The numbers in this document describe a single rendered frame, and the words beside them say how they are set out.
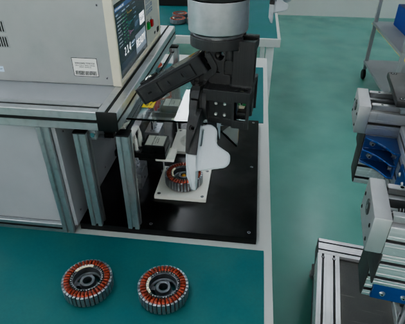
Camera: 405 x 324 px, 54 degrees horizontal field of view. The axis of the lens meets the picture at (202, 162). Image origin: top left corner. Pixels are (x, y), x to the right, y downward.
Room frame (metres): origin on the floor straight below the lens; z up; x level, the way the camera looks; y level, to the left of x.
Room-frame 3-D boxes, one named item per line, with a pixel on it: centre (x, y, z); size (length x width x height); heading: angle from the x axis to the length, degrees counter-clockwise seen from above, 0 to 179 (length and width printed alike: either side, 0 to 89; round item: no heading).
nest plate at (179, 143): (1.19, 0.03, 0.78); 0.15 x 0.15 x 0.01; 83
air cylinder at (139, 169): (0.97, 0.20, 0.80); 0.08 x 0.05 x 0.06; 173
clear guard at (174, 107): (0.93, 0.07, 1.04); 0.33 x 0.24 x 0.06; 83
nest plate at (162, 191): (0.95, 0.06, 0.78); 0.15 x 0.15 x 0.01; 83
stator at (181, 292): (0.57, 0.09, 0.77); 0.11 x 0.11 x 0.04
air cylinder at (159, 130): (1.21, 0.17, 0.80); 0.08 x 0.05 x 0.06; 173
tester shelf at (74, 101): (1.11, 0.36, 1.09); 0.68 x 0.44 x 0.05; 173
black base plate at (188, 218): (1.07, 0.06, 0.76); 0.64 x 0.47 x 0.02; 173
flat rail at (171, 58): (1.08, 0.14, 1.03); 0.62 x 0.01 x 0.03; 173
